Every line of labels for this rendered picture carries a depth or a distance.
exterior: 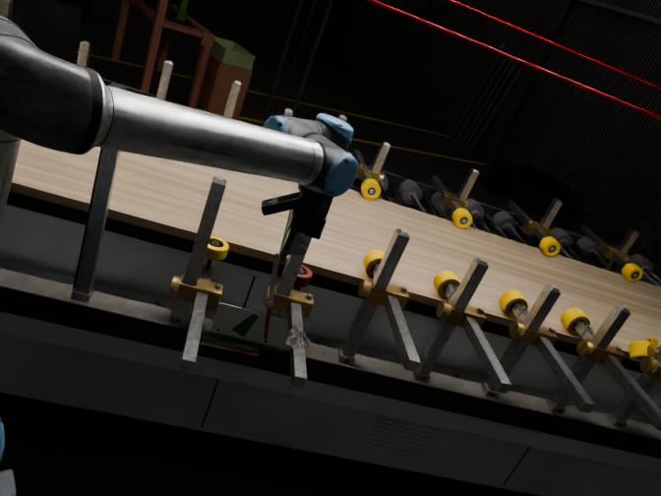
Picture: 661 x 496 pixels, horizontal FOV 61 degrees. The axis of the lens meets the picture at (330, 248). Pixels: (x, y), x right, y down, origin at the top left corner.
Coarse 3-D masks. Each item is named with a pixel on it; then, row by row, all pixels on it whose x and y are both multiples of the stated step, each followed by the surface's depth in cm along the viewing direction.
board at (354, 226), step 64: (64, 192) 154; (128, 192) 168; (192, 192) 184; (256, 192) 204; (256, 256) 166; (320, 256) 176; (448, 256) 216; (512, 256) 244; (512, 320) 186; (640, 320) 231
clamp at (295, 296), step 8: (264, 296) 156; (280, 296) 154; (288, 296) 154; (296, 296) 156; (304, 296) 157; (312, 296) 159; (280, 304) 155; (288, 304) 155; (304, 304) 155; (312, 304) 156; (304, 312) 157
